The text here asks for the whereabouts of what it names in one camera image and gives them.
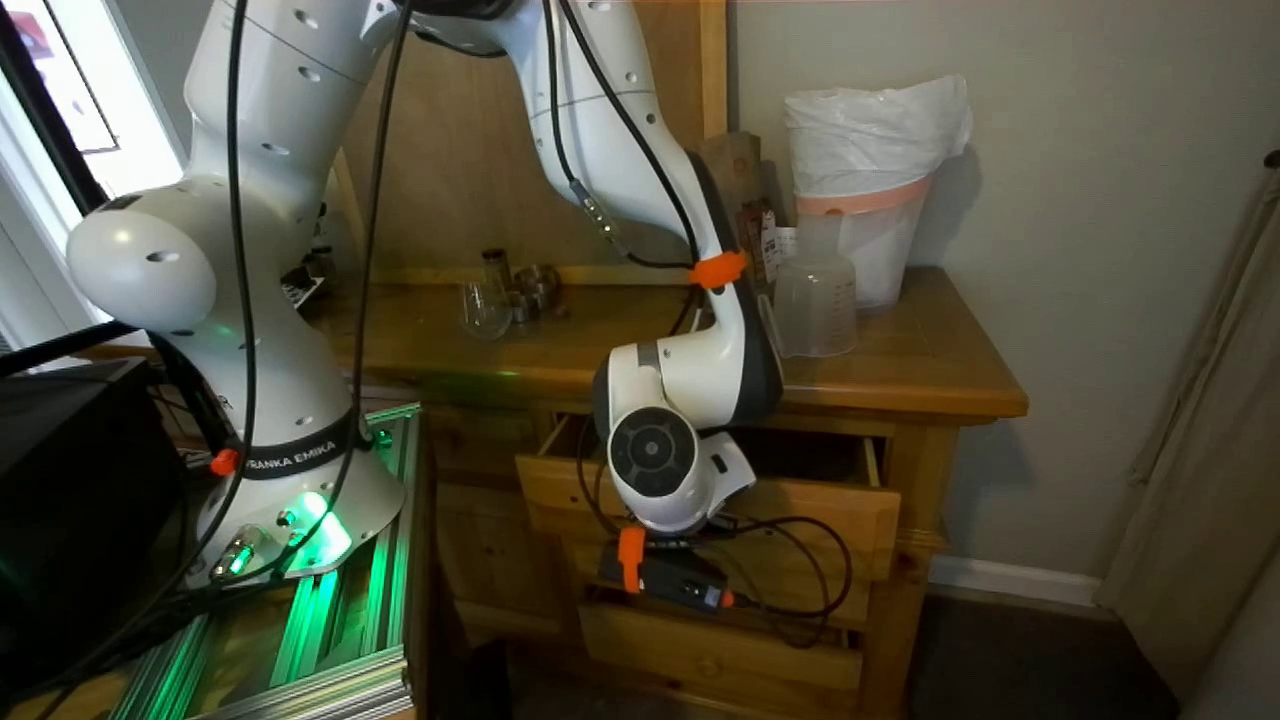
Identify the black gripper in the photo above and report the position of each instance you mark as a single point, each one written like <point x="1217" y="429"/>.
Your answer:
<point x="683" y="544"/>

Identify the wide wooden dresser drawer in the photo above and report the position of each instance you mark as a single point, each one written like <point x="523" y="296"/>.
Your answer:
<point x="723" y="662"/>
<point x="552" y="485"/>
<point x="785" y="580"/>

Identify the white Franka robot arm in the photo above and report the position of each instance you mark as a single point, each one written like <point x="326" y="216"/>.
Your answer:
<point x="147" y="263"/>

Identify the narrow wooden dresser drawer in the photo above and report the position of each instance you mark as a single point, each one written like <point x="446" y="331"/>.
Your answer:
<point x="484" y="553"/>

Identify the clear plastic measuring jug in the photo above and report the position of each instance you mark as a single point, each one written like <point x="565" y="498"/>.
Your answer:
<point x="819" y="300"/>

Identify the large steel measuring cup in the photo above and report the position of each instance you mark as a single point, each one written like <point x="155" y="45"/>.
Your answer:
<point x="526" y="296"/>

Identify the medium steel measuring cup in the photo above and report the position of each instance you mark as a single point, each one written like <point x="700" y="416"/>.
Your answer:
<point x="541" y="284"/>

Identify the wooden pine dresser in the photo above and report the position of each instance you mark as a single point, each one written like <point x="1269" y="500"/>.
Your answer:
<point x="923" y="361"/>

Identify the stemless clear glass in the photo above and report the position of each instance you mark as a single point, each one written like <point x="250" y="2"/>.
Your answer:
<point x="491" y="312"/>

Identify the white pink waste bin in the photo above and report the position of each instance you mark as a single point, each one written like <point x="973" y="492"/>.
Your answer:
<point x="883" y="245"/>

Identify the brown paper bag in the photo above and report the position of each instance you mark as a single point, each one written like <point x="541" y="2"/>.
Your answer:
<point x="749" y="167"/>

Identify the wooden dresser backboard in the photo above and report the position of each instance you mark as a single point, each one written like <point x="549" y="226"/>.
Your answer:
<point x="464" y="174"/>

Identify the beige curtain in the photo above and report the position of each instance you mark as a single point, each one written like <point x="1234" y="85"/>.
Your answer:
<point x="1202" y="467"/>

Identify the black equipment case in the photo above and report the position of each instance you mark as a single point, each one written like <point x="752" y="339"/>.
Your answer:
<point x="80" y="505"/>

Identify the black framed white panel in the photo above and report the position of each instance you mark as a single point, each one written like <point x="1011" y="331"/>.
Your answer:
<point x="67" y="93"/>

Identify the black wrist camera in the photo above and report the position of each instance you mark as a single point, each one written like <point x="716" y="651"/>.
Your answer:
<point x="695" y="584"/>

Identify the aluminium robot stand frame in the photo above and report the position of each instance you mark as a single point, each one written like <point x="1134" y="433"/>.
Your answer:
<point x="334" y="625"/>

